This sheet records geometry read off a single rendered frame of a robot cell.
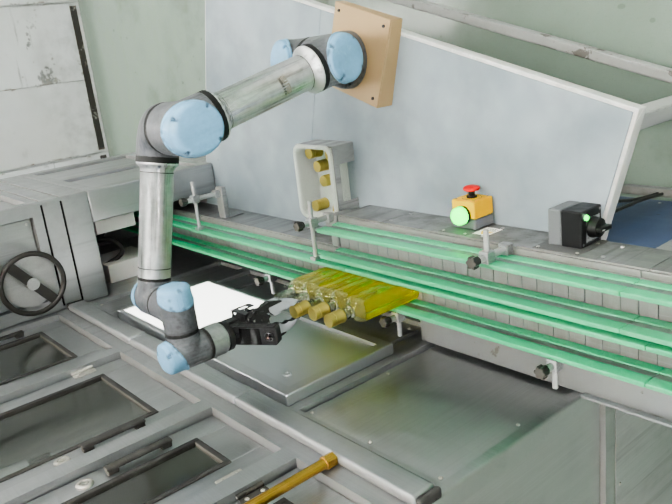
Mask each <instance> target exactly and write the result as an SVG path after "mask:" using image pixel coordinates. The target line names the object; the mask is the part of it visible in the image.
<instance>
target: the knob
mask: <svg viewBox="0 0 672 504"><path fill-rule="evenodd" d="M611 228H612V224H606V222H605V220H604V219H603V218H599V217H597V216H592V217H591V218H590V219H589V220H588V223H587V227H586V231H587V235H588V236H589V237H591V238H594V237H598V238H600V237H602V236H603V234H604V233H605V231H607V230H609V229H611Z"/></svg>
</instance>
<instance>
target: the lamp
mask: <svg viewBox="0 0 672 504"><path fill-rule="evenodd" d="M470 218H471V215H470V212H469V210H468V209H467V208H466V207H465V206H459V207H457V208H455V209H453V210H452V212H451V220H452V222H453V223H454V224H456V225H459V226H460V225H464V224H467V223H468V222H469V221H470Z"/></svg>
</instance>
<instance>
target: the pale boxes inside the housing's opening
mask: <svg viewBox="0 0 672 504"><path fill-rule="evenodd" d="M93 223H94V228H95V233H96V235H99V234H103V233H107V232H111V231H114V230H118V229H122V228H125V227H129V226H133V225H136V223H135V217H134V212H132V213H128V214H124V215H120V216H116V217H112V218H108V219H104V220H101V221H97V222H93ZM119 252H120V249H119V250H115V251H112V252H108V253H105V254H101V255H100V256H101V261H102V265H103V270H104V275H105V279H106V281H107V282H109V283H115V282H118V281H121V280H124V279H127V278H131V277H134V276H137V275H138V248H136V247H133V246H129V247H126V248H125V252H124V254H123V256H122V257H121V258H120V259H119V260H116V261H112V262H107V261H109V260H111V259H112V258H114V257H115V256H116V255H117V254H118V253H119ZM105 262H107V263H105Z"/></svg>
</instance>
